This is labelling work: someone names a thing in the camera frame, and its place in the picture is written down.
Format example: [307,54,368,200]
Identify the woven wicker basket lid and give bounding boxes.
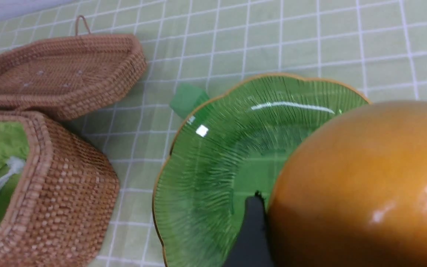
[0,15,147,121]

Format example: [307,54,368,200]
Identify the green glass plate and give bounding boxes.
[152,73,370,267]

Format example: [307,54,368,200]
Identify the orange toy mango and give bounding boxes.
[268,101,427,267]

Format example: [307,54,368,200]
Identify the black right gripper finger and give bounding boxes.
[223,191,275,267]

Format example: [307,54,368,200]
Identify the woven wicker basket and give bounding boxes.
[0,111,120,267]

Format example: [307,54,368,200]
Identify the green foam cube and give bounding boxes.
[169,83,210,119]

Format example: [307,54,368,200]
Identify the green checkered tablecloth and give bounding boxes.
[0,0,427,267]

